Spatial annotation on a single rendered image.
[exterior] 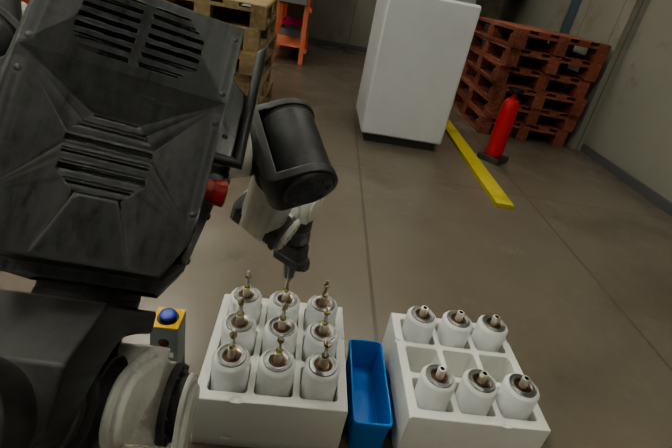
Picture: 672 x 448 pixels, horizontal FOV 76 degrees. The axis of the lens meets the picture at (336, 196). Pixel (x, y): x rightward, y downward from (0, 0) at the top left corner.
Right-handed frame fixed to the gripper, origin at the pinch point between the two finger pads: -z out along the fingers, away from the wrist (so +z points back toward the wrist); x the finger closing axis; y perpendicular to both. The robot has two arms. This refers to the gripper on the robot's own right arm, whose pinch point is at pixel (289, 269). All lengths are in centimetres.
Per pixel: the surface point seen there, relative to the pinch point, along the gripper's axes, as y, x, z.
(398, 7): 212, -100, 66
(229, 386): -29.1, 8.9, -17.1
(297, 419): -20.1, 25.0, -23.3
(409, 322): 23.1, 32.3, -13.3
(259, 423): -25.9, 17.6, -26.2
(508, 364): 38, 62, -20
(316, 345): -6.4, 18.1, -12.5
